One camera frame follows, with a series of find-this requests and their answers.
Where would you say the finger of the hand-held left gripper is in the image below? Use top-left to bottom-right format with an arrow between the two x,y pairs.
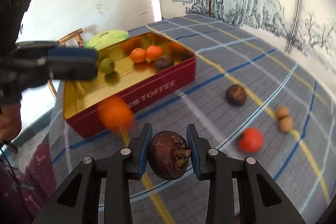
49,46 -> 98,64
49,63 -> 99,82

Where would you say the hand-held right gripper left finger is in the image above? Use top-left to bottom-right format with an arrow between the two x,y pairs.
33,123 -> 153,224

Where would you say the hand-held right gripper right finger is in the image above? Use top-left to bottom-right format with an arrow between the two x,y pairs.
186,124 -> 306,224

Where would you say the dark brown water chestnut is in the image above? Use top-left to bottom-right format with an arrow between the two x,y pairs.
226,84 -> 247,106
154,55 -> 174,72
147,131 -> 192,179

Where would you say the green round fruit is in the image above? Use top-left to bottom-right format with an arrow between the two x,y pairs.
100,58 -> 115,74

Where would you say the large orange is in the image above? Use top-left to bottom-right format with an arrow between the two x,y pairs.
98,98 -> 135,132

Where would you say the small orange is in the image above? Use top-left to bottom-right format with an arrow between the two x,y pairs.
146,46 -> 164,61
130,48 -> 147,63

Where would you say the red and gold tin box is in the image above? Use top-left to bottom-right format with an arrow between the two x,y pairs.
62,32 -> 197,138

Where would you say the tan longan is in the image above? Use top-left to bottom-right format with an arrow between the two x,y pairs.
275,106 -> 290,119
278,117 -> 293,132

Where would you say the person's left hand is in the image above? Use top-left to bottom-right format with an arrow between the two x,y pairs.
0,102 -> 22,142

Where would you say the wooden chair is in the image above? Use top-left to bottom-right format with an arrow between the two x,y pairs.
47,28 -> 85,100

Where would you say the green plastic bag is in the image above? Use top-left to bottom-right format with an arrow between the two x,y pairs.
84,30 -> 130,51

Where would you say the person's patterned clothing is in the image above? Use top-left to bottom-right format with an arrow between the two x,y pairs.
0,143 -> 57,224

